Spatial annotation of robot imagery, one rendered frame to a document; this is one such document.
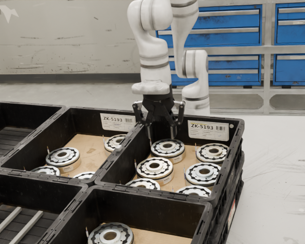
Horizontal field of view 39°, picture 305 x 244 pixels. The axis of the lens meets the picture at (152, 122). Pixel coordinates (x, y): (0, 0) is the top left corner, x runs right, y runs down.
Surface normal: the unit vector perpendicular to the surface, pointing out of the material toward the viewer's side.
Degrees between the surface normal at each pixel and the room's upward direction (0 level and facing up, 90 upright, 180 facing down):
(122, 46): 90
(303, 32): 90
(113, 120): 90
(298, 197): 0
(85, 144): 0
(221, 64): 90
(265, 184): 0
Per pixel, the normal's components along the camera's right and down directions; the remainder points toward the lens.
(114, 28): -0.23, 0.46
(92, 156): -0.10, -0.89
